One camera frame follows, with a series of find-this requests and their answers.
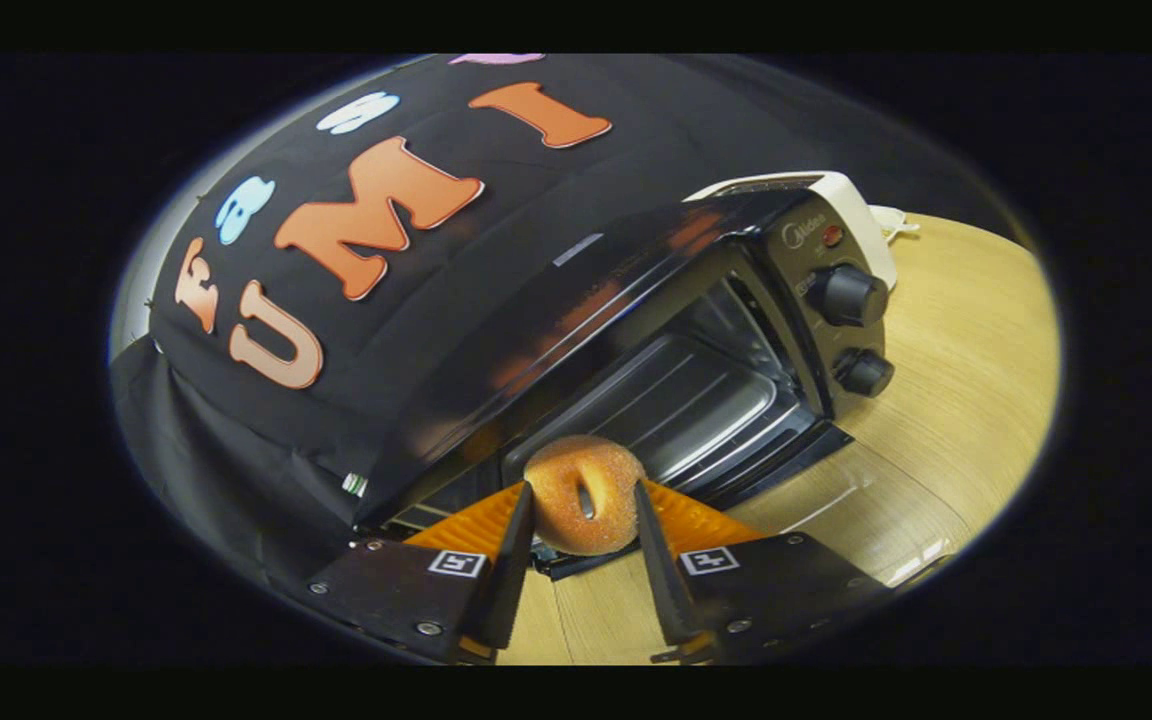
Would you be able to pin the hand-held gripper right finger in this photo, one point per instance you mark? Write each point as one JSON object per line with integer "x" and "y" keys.
{"x": 664, "y": 580}

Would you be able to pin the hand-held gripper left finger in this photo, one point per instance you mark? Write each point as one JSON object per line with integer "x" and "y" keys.
{"x": 506, "y": 580}

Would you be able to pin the white pop-up toaster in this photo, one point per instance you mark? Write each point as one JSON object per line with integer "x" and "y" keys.
{"x": 856, "y": 205}

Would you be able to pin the black toaster oven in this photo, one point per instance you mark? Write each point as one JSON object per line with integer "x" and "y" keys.
{"x": 636, "y": 270}

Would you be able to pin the sugared donut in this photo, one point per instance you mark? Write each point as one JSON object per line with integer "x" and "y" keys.
{"x": 561, "y": 500}

